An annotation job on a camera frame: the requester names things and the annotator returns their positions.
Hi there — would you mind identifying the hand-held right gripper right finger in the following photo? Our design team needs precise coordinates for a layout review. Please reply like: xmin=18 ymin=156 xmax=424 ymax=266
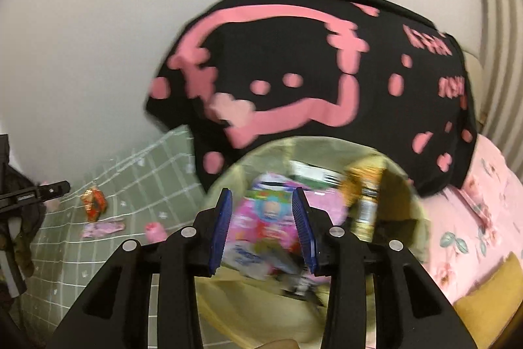
xmin=291 ymin=187 xmax=477 ymax=349

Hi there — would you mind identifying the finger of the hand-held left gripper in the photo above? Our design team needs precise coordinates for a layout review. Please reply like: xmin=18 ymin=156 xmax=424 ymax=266
xmin=0 ymin=180 xmax=71 ymax=213

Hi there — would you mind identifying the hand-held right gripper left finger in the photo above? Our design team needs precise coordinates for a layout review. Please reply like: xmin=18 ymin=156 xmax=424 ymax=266
xmin=47 ymin=188 xmax=233 ymax=349

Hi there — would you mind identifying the colourful cartoon snack packet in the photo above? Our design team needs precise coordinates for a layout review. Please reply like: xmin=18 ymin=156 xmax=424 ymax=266
xmin=227 ymin=172 xmax=350 ymax=278

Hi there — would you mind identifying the white green carton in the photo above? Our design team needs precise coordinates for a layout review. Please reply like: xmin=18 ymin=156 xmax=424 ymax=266
xmin=289 ymin=160 xmax=345 ymax=189

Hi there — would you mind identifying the yellow purple snack packet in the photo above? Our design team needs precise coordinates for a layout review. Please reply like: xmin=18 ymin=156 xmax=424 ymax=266
xmin=344 ymin=164 xmax=388 ymax=244

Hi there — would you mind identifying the yellow plastic bag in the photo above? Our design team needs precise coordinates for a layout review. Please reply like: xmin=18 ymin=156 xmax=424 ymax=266
xmin=194 ymin=136 xmax=434 ymax=349

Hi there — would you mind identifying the dark cloth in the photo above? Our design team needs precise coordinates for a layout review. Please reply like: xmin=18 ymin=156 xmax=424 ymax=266
xmin=6 ymin=165 xmax=47 ymax=278

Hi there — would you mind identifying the orange snack packet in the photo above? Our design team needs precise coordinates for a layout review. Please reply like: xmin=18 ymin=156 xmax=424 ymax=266
xmin=80 ymin=187 xmax=109 ymax=222

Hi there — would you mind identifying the pink plastic piece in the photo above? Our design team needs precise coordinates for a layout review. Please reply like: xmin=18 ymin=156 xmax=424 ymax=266
xmin=145 ymin=221 xmax=169 ymax=244

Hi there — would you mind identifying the pink wrapper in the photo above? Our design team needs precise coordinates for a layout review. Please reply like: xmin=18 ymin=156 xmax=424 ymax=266
xmin=81 ymin=219 xmax=127 ymax=239

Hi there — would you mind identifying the green checked bed sheet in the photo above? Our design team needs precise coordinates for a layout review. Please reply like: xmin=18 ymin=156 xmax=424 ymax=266
xmin=8 ymin=124 xmax=210 ymax=349

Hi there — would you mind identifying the black cloth with pink print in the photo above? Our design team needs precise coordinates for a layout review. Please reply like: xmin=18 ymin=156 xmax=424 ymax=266
xmin=143 ymin=0 xmax=480 ymax=199

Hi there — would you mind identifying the pink floral blanket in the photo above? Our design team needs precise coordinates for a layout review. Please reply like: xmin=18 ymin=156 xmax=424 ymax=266
xmin=365 ymin=134 xmax=523 ymax=349

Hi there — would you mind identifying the yellow pillow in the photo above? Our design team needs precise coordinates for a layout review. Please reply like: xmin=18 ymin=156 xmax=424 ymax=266
xmin=453 ymin=251 xmax=523 ymax=338

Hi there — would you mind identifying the striped curtain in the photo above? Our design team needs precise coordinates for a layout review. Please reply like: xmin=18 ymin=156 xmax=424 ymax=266
xmin=462 ymin=0 xmax=523 ymax=153

